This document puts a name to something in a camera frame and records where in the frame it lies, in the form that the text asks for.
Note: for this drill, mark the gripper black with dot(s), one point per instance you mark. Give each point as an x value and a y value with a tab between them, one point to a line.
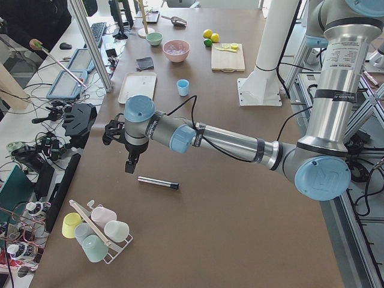
134	149

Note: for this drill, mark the light blue plastic cup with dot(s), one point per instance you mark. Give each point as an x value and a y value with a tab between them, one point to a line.
183	87

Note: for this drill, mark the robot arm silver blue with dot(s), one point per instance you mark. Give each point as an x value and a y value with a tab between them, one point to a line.
316	163

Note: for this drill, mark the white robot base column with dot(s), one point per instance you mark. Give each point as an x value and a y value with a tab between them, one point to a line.
262	87

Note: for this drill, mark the pink plastic cup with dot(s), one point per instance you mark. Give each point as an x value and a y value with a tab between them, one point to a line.
102	215

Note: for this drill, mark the white plastic cup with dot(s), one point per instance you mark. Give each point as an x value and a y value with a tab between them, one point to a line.
117	231

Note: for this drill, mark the grey blue plastic cup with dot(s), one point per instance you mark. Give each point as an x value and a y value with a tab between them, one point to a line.
81	232

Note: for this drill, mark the yellow plastic cup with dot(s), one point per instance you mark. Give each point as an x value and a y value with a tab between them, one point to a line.
69	224

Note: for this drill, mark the mint plastic cup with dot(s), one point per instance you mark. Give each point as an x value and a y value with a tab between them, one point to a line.
94	248

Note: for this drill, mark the pile of clear ice cubes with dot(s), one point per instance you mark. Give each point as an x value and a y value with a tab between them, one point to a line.
175	48

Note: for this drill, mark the wooden cup tree stand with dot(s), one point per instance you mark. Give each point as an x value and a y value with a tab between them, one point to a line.
143	32

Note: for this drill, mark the steel ice scoop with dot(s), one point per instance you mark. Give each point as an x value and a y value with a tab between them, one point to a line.
176	21

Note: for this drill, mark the steel muddler black tip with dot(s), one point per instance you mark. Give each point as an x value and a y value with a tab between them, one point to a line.
172	185

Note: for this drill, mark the cream rabbit tray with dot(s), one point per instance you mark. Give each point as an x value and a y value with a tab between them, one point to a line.
137	83

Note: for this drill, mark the blue teach pendant tablet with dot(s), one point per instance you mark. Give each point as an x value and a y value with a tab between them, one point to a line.
64	88

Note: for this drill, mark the grey folded cloth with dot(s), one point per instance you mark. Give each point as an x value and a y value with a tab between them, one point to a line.
145	63

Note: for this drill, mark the pink bowl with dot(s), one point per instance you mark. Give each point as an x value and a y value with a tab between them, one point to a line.
177	58

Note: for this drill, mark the mint green bowl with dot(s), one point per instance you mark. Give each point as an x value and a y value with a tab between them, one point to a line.
154	38

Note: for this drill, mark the black computer mouse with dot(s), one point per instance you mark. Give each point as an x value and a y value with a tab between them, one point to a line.
65	46

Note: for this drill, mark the black keyboard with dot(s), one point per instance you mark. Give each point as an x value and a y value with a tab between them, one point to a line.
97	30

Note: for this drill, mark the green lime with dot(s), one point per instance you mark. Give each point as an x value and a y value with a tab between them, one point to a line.
207	42

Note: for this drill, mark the wooden cutting board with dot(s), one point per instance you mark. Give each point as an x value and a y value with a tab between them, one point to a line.
227	61

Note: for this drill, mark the yellow lemon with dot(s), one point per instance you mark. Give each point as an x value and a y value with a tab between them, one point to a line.
215	38
207	34

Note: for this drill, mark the yellow plastic knife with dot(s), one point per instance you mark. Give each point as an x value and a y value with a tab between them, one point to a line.
226	49

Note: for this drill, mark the person in black clothes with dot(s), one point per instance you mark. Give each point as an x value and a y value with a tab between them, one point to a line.
31	22

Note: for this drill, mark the black plastic bracket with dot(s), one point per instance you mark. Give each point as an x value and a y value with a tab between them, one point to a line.
78	123

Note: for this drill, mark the white wire cup rack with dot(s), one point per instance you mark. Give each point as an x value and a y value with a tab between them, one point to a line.
115	248

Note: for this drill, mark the aluminium frame post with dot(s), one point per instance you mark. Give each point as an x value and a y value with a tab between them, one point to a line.
85	30

